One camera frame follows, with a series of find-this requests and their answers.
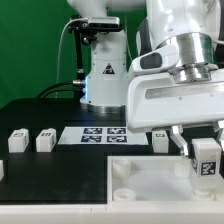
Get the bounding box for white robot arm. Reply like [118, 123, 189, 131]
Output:
[67, 0, 224, 156]

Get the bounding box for white sheet with tags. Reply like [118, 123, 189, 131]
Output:
[58, 127, 148, 145]

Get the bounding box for black camera on pole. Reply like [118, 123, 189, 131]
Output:
[68, 17, 122, 33]

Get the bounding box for grey camera cable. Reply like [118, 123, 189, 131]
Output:
[55, 18, 84, 100]

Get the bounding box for black base cables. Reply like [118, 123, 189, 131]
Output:
[35, 79, 87, 100]

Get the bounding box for white square table top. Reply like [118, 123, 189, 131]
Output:
[107, 156, 224, 202]

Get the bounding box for white obstacle left piece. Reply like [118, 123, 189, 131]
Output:
[0, 160, 4, 182]

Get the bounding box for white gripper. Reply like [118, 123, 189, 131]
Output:
[126, 69, 224, 158]

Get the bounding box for black camera pole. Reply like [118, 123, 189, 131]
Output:
[74, 29, 85, 99]

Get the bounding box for white obstacle front rail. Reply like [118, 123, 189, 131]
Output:
[0, 201, 224, 224]

